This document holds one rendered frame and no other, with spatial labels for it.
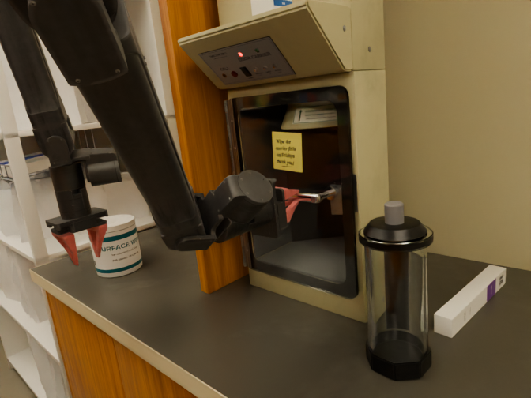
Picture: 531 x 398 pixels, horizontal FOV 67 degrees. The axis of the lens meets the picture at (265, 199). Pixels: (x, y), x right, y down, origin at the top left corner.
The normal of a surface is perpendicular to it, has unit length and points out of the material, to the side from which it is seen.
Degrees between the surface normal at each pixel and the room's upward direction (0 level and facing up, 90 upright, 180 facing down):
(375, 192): 90
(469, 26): 90
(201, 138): 90
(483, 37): 90
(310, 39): 135
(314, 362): 0
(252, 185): 50
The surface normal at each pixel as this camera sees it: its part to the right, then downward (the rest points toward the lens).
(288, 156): -0.69, 0.24
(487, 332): -0.10, -0.97
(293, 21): -0.41, 0.85
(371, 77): 0.72, 0.09
